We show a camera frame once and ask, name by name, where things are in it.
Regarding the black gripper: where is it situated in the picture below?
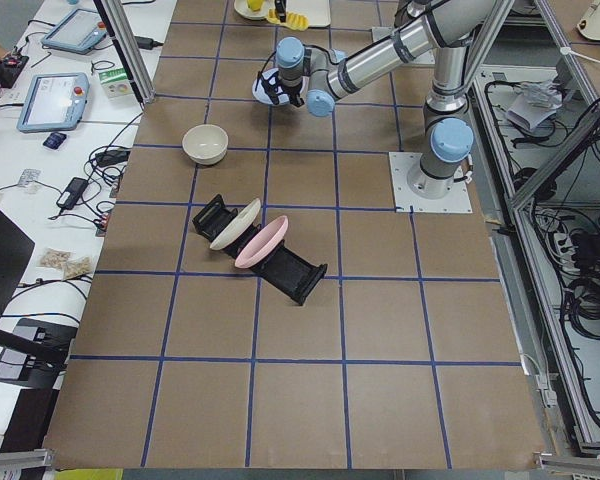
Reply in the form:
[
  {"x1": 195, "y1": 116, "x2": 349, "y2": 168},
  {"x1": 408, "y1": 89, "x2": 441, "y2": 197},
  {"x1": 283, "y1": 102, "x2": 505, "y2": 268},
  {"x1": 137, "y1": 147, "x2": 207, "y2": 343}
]
[
  {"x1": 274, "y1": 0, "x2": 286, "y2": 15},
  {"x1": 279, "y1": 77, "x2": 306, "y2": 106}
]

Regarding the yellow ridged bread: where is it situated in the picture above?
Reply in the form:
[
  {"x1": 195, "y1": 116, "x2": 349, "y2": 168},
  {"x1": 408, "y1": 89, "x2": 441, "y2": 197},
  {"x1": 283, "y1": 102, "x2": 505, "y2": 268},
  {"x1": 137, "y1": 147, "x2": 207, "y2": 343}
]
[{"x1": 265, "y1": 9, "x2": 309, "y2": 31}]

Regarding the blue plate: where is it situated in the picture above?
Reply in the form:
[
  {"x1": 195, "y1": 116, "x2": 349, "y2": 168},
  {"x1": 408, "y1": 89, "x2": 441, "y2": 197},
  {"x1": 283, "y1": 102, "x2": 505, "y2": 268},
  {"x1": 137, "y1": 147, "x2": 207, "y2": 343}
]
[{"x1": 251, "y1": 68, "x2": 290, "y2": 106}]

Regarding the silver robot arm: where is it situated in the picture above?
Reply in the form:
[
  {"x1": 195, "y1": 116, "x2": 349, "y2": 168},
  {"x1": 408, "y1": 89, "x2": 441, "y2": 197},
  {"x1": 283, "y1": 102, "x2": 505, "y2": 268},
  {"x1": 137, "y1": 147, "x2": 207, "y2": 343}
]
[{"x1": 256, "y1": 0, "x2": 512, "y2": 199}]

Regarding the white round plate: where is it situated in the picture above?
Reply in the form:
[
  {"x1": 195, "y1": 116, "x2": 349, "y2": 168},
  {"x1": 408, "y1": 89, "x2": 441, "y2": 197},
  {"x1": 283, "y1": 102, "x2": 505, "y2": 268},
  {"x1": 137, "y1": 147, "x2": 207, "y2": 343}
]
[{"x1": 234, "y1": 0, "x2": 273, "y2": 20}]

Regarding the cream plate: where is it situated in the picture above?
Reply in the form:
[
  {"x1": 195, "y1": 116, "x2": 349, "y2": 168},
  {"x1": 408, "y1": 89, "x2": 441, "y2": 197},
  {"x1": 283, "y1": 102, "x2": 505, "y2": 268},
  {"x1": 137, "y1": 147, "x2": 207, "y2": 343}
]
[{"x1": 210, "y1": 198, "x2": 261, "y2": 251}]

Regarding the pink plate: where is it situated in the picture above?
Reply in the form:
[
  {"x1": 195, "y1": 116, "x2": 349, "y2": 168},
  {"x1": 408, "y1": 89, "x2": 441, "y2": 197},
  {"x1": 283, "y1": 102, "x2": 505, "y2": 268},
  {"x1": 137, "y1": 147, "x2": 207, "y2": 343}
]
[{"x1": 235, "y1": 215, "x2": 289, "y2": 269}]

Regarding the black plate rack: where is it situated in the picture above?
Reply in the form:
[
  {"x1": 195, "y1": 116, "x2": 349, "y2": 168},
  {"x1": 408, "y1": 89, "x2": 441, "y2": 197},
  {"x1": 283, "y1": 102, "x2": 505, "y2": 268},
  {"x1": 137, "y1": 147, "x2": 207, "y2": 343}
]
[{"x1": 192, "y1": 194, "x2": 327, "y2": 305}]

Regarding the yellow lemon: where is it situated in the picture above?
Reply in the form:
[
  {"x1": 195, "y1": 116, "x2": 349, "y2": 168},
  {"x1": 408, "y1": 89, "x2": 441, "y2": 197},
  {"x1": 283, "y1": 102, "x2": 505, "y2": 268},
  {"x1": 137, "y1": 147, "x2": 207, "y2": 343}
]
[{"x1": 247, "y1": 0, "x2": 264, "y2": 12}]

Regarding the white rectangular tray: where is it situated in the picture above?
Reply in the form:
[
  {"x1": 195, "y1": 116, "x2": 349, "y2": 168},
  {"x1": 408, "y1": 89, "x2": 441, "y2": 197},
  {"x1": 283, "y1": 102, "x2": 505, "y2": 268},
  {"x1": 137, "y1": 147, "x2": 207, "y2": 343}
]
[{"x1": 286, "y1": 0, "x2": 331, "y2": 28}]

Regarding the white bowl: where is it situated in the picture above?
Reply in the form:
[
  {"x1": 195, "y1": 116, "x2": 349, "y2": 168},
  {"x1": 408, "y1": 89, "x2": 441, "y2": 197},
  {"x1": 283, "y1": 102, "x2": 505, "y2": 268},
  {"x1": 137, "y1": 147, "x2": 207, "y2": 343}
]
[{"x1": 182, "y1": 124, "x2": 228, "y2": 166}]

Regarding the green white box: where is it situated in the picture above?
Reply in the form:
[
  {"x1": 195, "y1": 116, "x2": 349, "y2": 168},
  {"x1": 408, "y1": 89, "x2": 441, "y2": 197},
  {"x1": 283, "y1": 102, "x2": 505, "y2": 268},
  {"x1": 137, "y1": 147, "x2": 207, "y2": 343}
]
[{"x1": 98, "y1": 68, "x2": 133, "y2": 98}]

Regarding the teach pendant far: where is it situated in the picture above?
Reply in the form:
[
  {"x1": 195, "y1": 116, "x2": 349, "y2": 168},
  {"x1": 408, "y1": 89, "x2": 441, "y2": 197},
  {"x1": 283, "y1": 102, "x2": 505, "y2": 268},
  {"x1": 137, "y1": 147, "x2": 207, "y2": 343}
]
[{"x1": 41, "y1": 8, "x2": 107, "y2": 54}]

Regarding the teach pendant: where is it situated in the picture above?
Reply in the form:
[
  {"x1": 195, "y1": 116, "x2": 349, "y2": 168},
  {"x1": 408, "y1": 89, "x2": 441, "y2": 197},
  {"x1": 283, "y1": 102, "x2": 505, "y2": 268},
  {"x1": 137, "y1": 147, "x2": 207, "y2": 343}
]
[
  {"x1": 17, "y1": 72, "x2": 90, "y2": 133},
  {"x1": 41, "y1": 8, "x2": 107, "y2": 54}
]

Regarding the teach pendant near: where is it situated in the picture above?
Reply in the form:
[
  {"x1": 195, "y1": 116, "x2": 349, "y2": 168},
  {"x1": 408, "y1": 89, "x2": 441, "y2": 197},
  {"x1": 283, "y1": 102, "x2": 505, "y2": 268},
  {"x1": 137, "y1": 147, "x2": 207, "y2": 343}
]
[{"x1": 17, "y1": 72, "x2": 90, "y2": 133}]

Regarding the black power adapter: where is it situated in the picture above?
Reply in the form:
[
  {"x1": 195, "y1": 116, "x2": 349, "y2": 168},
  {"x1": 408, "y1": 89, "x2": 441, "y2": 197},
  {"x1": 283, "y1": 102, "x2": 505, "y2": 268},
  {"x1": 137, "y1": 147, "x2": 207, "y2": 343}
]
[{"x1": 56, "y1": 177, "x2": 88, "y2": 211}]

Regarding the aluminium frame post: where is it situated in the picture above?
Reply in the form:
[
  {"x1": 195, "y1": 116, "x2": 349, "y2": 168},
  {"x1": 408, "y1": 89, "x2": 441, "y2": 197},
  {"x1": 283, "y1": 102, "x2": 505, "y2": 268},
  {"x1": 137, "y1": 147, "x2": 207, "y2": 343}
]
[{"x1": 93, "y1": 0, "x2": 155, "y2": 105}]

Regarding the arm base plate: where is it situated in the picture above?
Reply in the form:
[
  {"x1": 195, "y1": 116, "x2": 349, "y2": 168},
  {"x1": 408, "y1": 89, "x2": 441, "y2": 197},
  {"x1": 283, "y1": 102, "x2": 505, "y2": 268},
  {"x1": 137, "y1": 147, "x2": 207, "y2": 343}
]
[{"x1": 388, "y1": 152, "x2": 473, "y2": 214}]

